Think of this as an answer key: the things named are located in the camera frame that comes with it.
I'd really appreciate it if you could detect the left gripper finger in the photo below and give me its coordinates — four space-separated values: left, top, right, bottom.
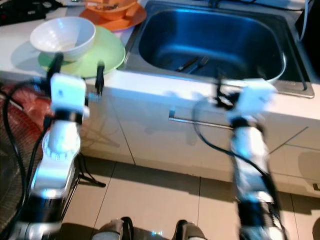
95 61 106 96
49 52 65 81

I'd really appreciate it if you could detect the steel fork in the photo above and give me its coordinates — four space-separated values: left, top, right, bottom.
186 55 211 74

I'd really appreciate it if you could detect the white bowl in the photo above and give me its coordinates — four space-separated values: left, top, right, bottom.
29 16 96 55

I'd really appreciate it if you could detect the steel knife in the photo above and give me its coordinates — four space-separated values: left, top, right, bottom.
176 56 200 72

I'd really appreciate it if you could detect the green plate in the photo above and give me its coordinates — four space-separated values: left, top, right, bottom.
37 26 127 78

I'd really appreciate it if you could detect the red plastic bag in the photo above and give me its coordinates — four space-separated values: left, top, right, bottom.
0 82 56 146

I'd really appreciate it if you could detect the steel sink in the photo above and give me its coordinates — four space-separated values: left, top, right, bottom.
124 0 316 98

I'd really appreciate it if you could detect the white door with black knob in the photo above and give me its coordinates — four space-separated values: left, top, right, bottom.
80 100 136 166

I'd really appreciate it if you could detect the orange plate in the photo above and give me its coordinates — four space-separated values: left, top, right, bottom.
78 4 147 32

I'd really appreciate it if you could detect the orange bowl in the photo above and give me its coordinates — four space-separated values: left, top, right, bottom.
82 0 140 21

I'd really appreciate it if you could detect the robot right leg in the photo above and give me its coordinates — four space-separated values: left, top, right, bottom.
172 219 206 240

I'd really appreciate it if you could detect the robot leg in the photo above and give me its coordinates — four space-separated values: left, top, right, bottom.
92 216 136 240
172 219 206 240

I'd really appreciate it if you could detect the robot left leg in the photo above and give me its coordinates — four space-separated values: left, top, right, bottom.
92 216 136 240

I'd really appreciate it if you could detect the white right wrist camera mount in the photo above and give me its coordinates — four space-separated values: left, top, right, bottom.
240 79 278 121

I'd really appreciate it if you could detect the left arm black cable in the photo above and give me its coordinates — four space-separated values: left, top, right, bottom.
2 80 53 236

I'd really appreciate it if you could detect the white door with bar handle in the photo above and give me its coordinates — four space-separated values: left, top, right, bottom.
120 95 296 183

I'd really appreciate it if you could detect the black metal frame stand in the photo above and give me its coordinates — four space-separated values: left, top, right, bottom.
75 155 107 188

